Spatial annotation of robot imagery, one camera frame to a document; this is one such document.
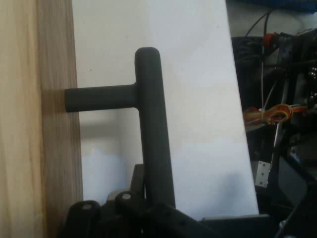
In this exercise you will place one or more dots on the brown wooden drawer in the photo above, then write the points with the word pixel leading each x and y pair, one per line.
pixel 59 148

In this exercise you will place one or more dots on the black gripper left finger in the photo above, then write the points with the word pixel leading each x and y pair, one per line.
pixel 99 220

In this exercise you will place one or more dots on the brown wooden drawer box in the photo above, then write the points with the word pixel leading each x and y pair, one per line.
pixel 17 111

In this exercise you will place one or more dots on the silver metal hinge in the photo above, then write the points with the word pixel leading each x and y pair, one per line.
pixel 262 173

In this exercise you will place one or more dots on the red knob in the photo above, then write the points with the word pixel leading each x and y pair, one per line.
pixel 269 39

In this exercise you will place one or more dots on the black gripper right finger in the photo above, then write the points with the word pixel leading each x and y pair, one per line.
pixel 168 223

